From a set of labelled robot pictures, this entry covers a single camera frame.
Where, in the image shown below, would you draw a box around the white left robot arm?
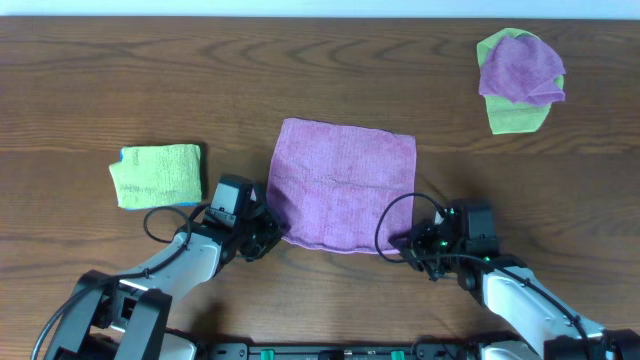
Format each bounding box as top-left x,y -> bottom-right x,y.
31,201 -> 287,360

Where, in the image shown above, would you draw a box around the light green cloth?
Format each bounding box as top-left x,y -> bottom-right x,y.
476,28 -> 565,135

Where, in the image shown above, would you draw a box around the folded green cloth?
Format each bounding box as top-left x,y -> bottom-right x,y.
108,143 -> 203,210

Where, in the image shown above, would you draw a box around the purple crumpled cloth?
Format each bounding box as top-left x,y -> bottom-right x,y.
479,35 -> 566,106

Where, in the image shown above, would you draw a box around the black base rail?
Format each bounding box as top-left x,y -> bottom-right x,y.
154,341 -> 551,360

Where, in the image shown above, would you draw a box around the pink microfiber cloth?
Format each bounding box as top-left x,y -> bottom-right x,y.
266,118 -> 417,254

